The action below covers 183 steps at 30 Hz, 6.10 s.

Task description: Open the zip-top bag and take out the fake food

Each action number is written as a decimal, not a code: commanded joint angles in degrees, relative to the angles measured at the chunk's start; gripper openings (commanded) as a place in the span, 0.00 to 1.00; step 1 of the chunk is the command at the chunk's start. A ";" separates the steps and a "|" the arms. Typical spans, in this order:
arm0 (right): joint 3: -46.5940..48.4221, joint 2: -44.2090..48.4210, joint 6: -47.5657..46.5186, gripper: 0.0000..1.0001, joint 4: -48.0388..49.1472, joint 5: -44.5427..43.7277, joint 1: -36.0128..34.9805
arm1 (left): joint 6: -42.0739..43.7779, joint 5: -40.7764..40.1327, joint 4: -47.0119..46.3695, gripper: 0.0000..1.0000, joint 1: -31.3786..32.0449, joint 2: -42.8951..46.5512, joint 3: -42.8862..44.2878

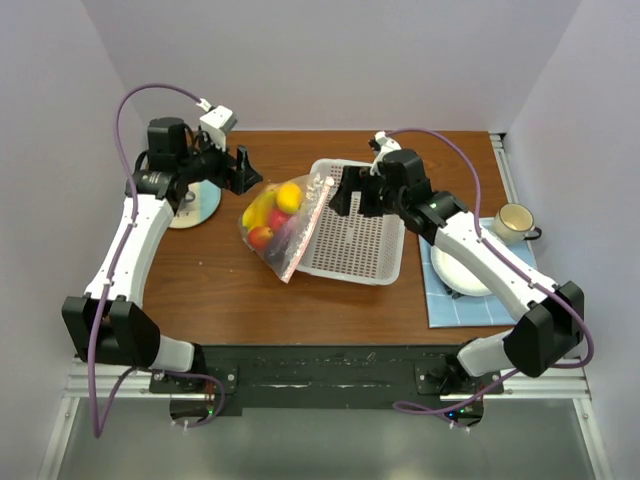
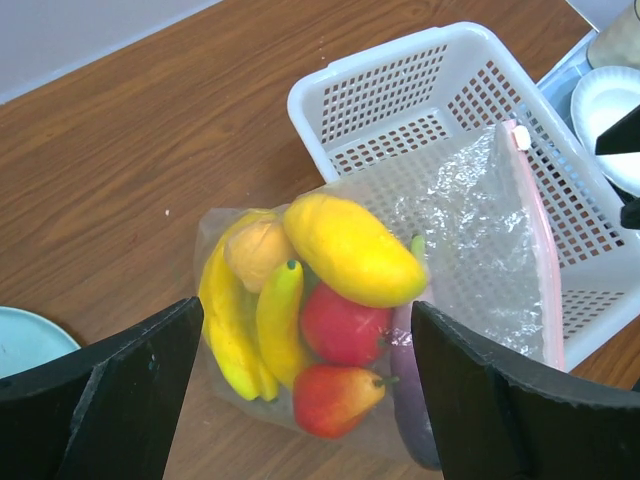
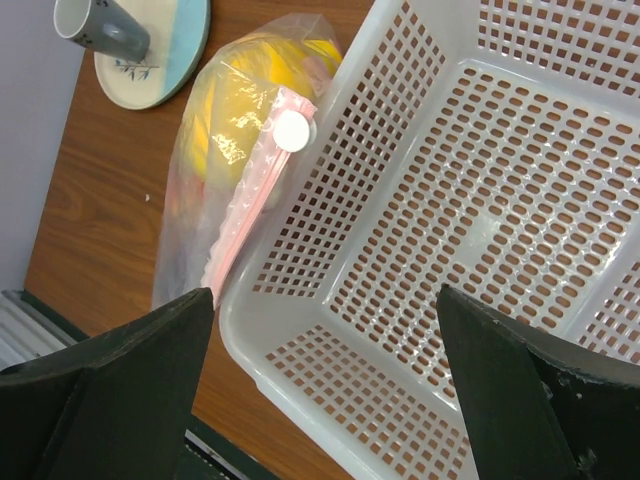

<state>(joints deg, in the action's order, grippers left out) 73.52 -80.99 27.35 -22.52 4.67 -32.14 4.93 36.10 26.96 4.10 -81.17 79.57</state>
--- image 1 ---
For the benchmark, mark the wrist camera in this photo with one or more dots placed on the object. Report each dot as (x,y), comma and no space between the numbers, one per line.
(220,120)
(382,144)

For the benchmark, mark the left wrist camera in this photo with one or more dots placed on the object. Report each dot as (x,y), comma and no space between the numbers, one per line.
(220,120)

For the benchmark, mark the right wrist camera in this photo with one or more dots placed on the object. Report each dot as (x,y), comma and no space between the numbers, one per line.
(382,144)

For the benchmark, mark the white paper plate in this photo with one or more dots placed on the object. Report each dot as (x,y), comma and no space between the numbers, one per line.
(457,279)

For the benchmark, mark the clear zip top bag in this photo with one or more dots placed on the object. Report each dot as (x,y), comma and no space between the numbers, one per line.
(316,188)

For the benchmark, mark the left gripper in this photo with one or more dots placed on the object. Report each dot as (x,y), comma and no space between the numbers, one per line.
(240,179)

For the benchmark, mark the yellow fake banana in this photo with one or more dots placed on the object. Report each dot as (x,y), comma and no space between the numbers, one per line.
(257,213)

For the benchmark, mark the yellow fake lemon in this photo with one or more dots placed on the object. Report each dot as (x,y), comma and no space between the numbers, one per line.
(289,198)

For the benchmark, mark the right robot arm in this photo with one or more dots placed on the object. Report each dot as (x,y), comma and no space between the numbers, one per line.
(548,316)

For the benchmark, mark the white plastic basket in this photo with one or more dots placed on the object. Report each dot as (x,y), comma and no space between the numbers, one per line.
(355,248)

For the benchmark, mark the red orange fake peach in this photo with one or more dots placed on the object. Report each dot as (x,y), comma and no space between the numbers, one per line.
(259,237)

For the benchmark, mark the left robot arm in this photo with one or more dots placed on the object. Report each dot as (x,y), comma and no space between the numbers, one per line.
(107,323)

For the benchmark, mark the aluminium frame rail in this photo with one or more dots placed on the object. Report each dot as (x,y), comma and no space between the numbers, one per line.
(196,397)

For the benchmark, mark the purple fake eggplant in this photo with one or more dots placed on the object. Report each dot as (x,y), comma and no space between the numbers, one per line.
(275,251)

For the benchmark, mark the cream and blue plate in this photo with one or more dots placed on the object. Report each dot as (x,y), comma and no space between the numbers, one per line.
(200,203)

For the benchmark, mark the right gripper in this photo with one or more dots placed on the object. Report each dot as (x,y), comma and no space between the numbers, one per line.
(357,179)

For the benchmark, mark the red fake apple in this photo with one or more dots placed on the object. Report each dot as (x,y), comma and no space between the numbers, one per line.
(276,219)

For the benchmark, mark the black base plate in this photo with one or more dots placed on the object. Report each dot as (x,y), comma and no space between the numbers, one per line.
(338,377)

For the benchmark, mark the cream enamel mug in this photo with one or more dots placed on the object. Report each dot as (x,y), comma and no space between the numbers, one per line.
(514,223)

